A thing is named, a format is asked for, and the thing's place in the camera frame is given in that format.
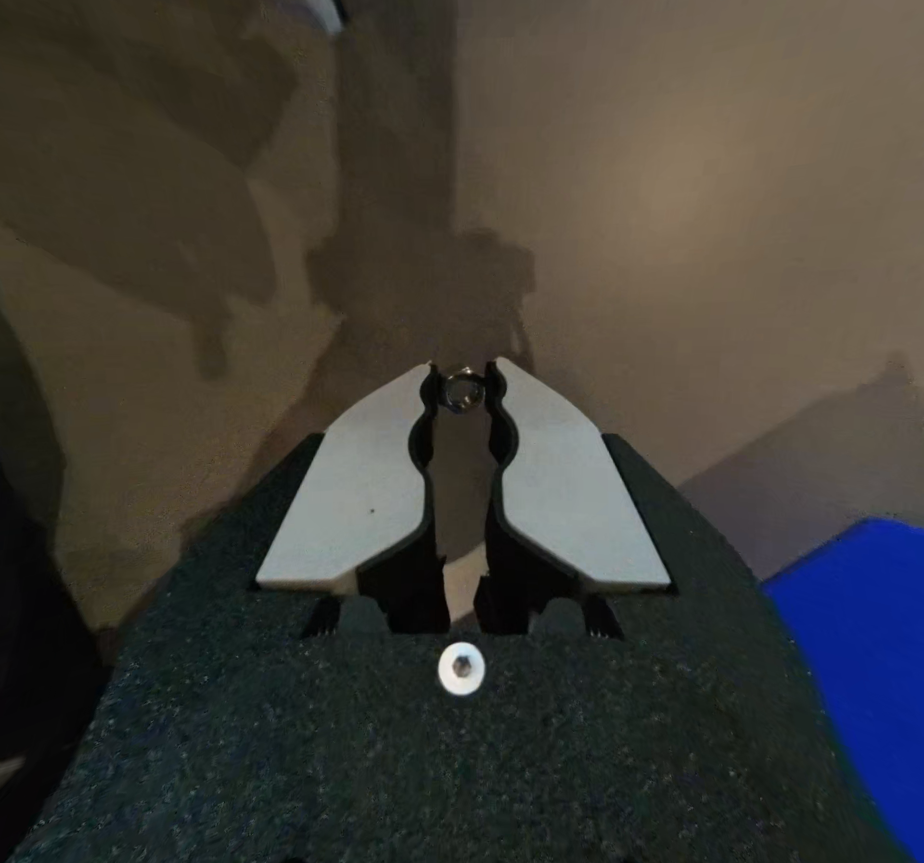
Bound blue plastic bin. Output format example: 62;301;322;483
764;516;924;863

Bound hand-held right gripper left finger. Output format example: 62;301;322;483
255;361;436;593

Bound steel hex nut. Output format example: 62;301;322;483
442;370;486;416

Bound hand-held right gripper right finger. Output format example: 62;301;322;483
489;358;674;593

